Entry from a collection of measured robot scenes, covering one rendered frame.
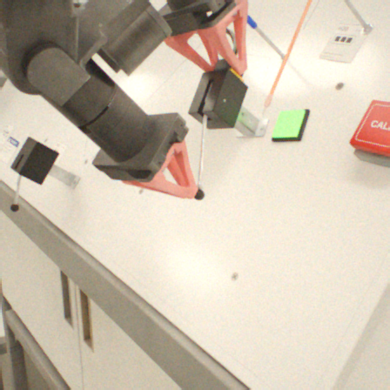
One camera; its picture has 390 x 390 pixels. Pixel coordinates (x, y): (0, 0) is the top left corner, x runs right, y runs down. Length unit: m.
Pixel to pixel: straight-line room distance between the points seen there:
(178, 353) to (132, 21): 0.36
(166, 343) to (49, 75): 0.35
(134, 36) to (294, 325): 0.31
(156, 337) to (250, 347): 0.15
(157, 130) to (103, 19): 0.12
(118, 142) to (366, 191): 0.25
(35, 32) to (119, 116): 0.12
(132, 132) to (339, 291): 0.24
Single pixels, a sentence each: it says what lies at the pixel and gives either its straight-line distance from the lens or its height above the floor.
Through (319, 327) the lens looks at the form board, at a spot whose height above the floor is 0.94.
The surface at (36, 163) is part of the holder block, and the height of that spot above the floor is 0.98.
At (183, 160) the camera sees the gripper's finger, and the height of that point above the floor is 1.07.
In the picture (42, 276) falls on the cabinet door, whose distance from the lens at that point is 1.19.
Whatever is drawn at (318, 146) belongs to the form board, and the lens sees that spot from 0.60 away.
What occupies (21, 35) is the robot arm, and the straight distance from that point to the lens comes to 0.41.
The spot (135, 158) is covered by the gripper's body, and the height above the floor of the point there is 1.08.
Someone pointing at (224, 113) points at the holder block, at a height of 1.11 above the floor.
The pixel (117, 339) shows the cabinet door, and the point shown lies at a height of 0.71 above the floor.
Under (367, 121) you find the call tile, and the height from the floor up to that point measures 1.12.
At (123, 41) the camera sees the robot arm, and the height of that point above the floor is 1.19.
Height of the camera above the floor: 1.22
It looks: 20 degrees down
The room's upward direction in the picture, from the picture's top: straight up
